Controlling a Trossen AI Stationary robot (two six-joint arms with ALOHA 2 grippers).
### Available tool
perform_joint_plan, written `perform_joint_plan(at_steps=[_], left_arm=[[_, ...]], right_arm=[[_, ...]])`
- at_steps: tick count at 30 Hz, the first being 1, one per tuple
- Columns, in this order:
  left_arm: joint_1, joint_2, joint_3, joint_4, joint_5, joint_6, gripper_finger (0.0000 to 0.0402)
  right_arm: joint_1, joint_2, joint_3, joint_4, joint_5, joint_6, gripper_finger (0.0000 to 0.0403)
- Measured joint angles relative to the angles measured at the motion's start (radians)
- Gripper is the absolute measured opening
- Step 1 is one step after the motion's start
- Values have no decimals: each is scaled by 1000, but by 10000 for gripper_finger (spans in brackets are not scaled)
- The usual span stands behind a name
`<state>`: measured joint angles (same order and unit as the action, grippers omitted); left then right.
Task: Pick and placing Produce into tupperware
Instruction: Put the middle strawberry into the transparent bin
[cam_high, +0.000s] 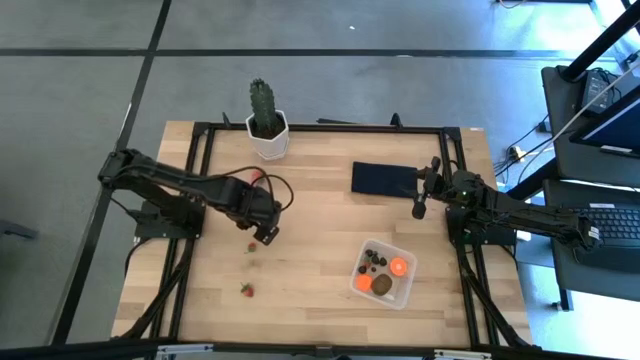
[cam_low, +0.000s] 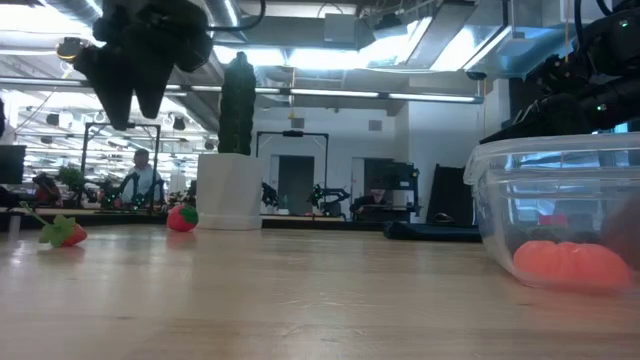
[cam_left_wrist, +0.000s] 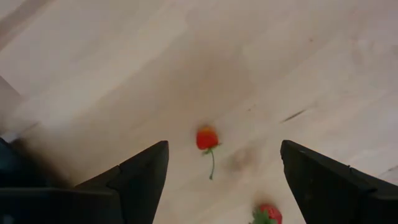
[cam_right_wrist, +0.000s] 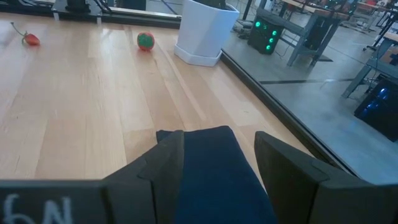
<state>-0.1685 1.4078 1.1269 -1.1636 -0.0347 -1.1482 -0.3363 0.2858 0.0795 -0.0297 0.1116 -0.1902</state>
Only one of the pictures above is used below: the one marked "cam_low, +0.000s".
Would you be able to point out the black rig frame with bar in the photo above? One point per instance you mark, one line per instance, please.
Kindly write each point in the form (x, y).
(120, 125)

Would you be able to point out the person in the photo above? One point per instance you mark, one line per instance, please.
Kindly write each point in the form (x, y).
(47, 190)
(142, 177)
(372, 202)

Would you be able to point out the grey ceiling box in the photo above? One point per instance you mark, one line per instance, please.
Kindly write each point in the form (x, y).
(340, 27)

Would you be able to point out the long ceiling light strip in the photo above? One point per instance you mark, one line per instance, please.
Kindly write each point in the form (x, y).
(335, 93)

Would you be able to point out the background wooden table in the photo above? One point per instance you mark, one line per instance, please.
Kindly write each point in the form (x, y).
(110, 211)
(310, 218)

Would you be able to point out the tall dark green cactus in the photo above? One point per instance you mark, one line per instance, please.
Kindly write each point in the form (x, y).
(237, 110)

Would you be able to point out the orange tomato toy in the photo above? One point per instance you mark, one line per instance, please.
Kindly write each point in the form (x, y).
(570, 265)

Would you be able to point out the clear plastic tupperware container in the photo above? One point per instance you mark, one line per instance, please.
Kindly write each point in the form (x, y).
(495, 200)

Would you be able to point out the round red toy strawberry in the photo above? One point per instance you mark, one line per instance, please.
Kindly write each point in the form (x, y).
(179, 220)

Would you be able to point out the dome security camera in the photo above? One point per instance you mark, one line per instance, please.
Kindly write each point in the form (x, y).
(476, 75)

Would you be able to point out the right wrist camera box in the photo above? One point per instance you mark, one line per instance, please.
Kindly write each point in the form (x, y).
(552, 75)

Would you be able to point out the green potted plant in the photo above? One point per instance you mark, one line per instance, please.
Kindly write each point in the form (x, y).
(70, 177)

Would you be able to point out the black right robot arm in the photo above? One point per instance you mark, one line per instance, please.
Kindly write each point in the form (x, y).
(615, 35)

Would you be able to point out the grey wall vent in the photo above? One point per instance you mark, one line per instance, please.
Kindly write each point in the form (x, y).
(375, 125)
(297, 123)

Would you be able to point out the black rig frame with camera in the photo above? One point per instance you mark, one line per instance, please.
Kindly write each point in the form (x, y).
(292, 133)

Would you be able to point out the black standing panel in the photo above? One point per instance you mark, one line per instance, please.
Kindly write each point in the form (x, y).
(452, 192)

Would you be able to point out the black computer monitor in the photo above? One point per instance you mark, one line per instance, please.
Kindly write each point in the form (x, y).
(12, 165)

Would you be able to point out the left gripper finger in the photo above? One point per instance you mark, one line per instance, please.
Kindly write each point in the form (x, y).
(152, 90)
(112, 85)

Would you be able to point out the black background robot arm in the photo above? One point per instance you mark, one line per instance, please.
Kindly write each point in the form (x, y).
(270, 195)
(330, 195)

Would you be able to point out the dark blue mat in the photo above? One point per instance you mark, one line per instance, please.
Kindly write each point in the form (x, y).
(430, 232)

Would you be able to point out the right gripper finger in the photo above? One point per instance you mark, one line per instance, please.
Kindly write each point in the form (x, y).
(530, 122)

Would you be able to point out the white plastic pot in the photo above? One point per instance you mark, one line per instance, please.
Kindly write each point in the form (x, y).
(230, 190)

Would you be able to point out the black equipment cart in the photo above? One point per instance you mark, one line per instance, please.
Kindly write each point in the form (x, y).
(395, 175)

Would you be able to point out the red toy strawberry with leaves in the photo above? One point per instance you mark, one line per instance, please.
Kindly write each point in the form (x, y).
(75, 236)

